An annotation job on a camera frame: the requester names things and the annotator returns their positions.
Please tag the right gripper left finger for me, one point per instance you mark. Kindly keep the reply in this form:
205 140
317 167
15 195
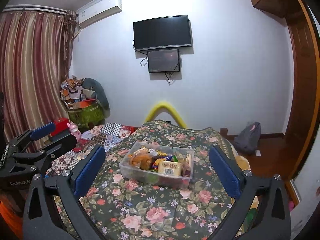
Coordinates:
41 219

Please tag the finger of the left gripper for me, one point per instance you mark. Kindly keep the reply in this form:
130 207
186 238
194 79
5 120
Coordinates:
51 152
40 132

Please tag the barcode biscuit pack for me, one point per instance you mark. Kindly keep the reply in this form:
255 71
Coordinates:
170 168

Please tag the pink toy figure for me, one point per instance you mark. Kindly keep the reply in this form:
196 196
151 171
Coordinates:
73 128

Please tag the patchwork quilt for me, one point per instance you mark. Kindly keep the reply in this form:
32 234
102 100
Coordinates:
106 135

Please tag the grey plush toy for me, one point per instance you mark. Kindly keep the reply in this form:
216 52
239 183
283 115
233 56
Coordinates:
95 86

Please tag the brown wooden door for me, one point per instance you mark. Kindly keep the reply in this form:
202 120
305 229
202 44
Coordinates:
304 117

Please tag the floral green bedspread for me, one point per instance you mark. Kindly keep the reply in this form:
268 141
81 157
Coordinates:
124 208

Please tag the grey backpack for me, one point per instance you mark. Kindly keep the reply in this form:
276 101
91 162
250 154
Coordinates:
247 140

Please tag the brown bread pack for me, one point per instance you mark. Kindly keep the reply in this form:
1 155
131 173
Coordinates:
143 158

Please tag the striped red curtain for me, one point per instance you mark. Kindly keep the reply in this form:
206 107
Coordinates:
36 53

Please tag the clear plastic storage box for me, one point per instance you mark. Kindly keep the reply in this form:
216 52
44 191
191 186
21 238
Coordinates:
185 156

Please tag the white air conditioner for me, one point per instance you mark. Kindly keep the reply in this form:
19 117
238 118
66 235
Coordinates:
98 11

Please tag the small black wall monitor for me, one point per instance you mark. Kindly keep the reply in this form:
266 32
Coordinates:
163 61

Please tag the large black wall television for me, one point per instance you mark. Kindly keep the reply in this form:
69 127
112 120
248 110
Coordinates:
162 32

